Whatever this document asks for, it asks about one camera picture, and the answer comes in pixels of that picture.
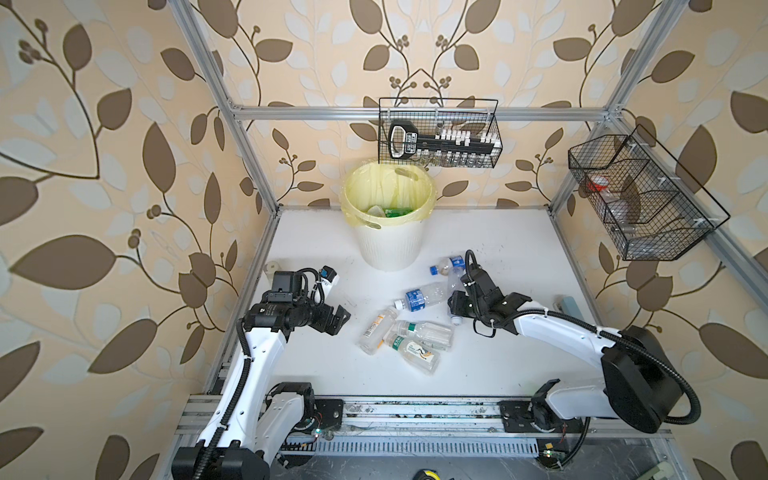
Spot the clear bottle yellow label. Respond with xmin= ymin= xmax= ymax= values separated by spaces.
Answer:
xmin=357 ymin=307 xmax=399 ymax=355

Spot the clear bottle green white label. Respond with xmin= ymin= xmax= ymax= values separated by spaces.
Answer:
xmin=384 ymin=333 xmax=440 ymax=374

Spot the clear bottle purple label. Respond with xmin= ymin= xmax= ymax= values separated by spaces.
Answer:
xmin=447 ymin=268 xmax=465 ymax=326

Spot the clear bottle red label red cap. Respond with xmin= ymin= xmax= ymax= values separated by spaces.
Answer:
xmin=367 ymin=205 xmax=385 ymax=217

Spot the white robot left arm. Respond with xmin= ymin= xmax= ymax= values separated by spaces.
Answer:
xmin=171 ymin=266 xmax=351 ymax=479

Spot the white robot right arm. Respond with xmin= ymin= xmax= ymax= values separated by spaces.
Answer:
xmin=447 ymin=267 xmax=702 ymax=434

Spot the white ribbed trash bin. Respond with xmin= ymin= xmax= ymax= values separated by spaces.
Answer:
xmin=352 ymin=218 xmax=427 ymax=272

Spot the yellow plastic bin liner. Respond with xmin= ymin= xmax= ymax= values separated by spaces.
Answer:
xmin=339 ymin=162 xmax=437 ymax=227

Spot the clear bottle blue cap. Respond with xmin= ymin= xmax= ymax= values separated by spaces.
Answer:
xmin=429 ymin=255 xmax=466 ymax=276

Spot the clear bottle blue label middle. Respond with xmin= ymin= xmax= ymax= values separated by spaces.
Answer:
xmin=393 ymin=282 xmax=448 ymax=312

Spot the clear bottle green neck band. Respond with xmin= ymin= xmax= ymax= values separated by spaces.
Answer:
xmin=393 ymin=321 xmax=454 ymax=351

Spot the light blue grey case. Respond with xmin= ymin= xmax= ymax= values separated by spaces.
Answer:
xmin=557 ymin=296 xmax=584 ymax=320

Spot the red cap item in basket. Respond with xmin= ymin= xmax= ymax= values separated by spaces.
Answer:
xmin=585 ymin=175 xmax=610 ymax=193

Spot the black white tool in basket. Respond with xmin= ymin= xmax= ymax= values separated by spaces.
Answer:
xmin=384 ymin=120 xmax=502 ymax=160

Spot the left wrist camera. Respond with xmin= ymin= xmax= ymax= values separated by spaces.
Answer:
xmin=319 ymin=265 xmax=339 ymax=296

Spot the metal base rail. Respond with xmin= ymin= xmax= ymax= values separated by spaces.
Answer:
xmin=173 ymin=395 xmax=673 ymax=457

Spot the black wire basket back wall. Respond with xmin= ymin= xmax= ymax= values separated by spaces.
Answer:
xmin=378 ymin=96 xmax=503 ymax=169

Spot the black wire basket wall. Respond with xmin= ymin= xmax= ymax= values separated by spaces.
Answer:
xmin=378 ymin=96 xmax=503 ymax=169
xmin=568 ymin=125 xmax=731 ymax=262

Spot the black wire basket right wall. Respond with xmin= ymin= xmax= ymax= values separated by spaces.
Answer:
xmin=568 ymin=125 xmax=731 ymax=262

